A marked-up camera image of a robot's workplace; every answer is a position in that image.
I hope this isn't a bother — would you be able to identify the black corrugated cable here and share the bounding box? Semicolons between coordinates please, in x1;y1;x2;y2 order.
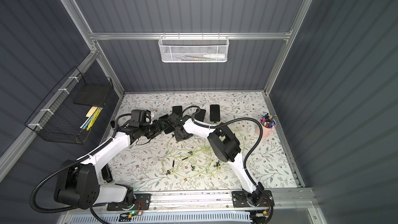
29;113;134;224
181;105;274;224

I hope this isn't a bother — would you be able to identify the right black corrugated cable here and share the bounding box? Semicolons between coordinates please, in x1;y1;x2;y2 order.
181;105;274;224

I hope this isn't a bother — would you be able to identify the white marker in basket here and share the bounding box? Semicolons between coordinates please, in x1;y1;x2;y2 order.
203;54;226;60

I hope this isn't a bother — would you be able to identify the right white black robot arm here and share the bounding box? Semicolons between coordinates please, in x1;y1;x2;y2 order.
167;114;265;206

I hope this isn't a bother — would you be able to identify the green wired earphones tangle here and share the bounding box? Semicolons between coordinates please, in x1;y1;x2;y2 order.
152;134;237;179

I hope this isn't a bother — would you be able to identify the black foam pad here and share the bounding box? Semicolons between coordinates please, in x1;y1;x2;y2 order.
73;85;110;107

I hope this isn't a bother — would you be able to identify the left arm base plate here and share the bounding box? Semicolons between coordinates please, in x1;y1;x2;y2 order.
107;194;152;211

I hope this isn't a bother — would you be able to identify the black wire wall basket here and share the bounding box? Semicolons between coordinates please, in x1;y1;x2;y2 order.
25;67;114;145

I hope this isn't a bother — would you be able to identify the small black smartphone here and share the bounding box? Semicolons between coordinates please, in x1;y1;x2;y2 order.
172;105;182;116

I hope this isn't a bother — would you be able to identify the yellow sticky note pad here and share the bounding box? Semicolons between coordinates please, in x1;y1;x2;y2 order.
86;106;98;118

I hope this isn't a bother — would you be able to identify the left black corrugated cable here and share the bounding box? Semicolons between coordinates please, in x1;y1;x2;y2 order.
29;113;134;224

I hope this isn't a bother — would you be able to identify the pink pen cup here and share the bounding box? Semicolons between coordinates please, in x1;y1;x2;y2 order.
259;113;276;139

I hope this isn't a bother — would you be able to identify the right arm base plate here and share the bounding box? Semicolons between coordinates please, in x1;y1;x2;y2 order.
232;190;275;208

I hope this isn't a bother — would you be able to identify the white wire mesh basket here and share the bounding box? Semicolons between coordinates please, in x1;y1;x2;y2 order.
158;36;230;63

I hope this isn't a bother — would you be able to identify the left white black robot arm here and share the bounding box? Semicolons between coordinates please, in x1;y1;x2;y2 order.
54;110;170;209

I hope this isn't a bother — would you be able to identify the black remote device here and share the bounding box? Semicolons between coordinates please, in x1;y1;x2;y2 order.
101;164;114;183

